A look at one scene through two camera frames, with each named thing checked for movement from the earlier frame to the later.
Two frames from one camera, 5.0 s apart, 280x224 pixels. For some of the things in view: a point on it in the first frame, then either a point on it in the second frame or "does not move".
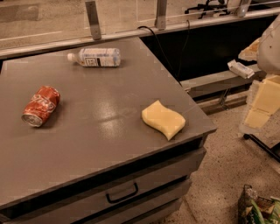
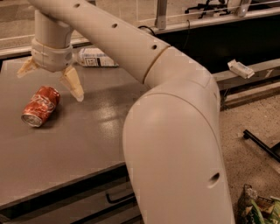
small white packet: [241, 69] does not move
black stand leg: [274, 150] does not move
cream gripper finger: [250, 52] to [72, 81]
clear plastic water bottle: [96, 57] does not move
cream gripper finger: [266, 102] to [28, 66]
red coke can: [41, 106] does not move
